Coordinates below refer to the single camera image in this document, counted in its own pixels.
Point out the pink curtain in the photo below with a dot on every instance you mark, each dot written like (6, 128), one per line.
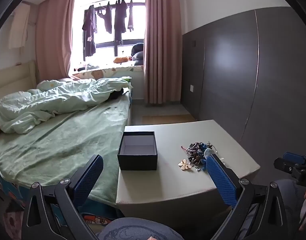
(55, 35)
(163, 42)

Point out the flat cardboard sheets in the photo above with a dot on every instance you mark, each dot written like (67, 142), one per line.
(168, 118)

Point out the bed with green sheet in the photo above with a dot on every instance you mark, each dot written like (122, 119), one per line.
(68, 142)

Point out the printed window seat cushion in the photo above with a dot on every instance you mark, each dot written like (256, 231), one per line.
(105, 73)

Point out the beige bed headboard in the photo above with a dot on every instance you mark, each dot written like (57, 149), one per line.
(12, 80)

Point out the long dark hanging garment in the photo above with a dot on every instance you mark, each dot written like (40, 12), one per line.
(90, 35)

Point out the light green duvet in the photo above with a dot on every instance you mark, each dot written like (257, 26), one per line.
(55, 100)

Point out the black jewelry box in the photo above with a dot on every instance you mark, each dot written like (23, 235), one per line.
(138, 163)

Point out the white low table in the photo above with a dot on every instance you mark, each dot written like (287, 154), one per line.
(173, 135)

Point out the window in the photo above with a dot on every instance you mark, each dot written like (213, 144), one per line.
(105, 55)

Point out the black item on bed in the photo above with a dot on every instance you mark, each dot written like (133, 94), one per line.
(116, 93)

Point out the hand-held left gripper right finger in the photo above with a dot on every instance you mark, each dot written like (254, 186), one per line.
(221, 180)

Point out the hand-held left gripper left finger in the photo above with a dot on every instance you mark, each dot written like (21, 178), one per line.
(89, 180)

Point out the gold butterfly brooch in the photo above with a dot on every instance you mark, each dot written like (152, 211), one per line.
(185, 164)

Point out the dark pillow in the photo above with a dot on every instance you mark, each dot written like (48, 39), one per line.
(138, 55)

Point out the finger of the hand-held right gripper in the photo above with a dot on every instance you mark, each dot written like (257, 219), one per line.
(284, 165)
(294, 157)

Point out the wall air conditioner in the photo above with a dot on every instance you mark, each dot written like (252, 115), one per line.
(17, 26)

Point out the orange plush toy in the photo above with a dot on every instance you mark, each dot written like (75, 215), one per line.
(120, 59)

